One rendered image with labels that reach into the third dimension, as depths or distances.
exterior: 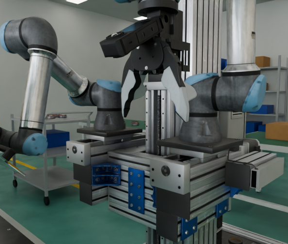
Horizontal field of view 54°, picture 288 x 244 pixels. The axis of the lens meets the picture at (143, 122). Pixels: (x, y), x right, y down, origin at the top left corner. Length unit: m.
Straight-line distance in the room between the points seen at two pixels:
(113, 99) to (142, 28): 0.85
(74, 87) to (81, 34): 6.18
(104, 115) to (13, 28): 0.50
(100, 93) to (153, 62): 0.83
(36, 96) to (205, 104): 0.56
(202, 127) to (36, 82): 0.57
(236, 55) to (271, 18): 6.46
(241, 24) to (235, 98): 0.22
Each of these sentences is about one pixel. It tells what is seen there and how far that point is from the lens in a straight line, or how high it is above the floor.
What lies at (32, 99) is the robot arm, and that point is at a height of 1.18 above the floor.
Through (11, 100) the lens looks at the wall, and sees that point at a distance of 6.52.
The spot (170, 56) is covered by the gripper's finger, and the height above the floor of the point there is 1.26.
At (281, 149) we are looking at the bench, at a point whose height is 0.72.
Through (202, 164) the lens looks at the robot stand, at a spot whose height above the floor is 0.97.
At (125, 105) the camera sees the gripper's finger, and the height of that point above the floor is 1.18.
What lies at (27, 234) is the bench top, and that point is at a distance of 1.05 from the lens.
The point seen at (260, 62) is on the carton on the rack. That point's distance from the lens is 6.72.
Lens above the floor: 1.20
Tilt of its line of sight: 6 degrees down
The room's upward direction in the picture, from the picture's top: straight up
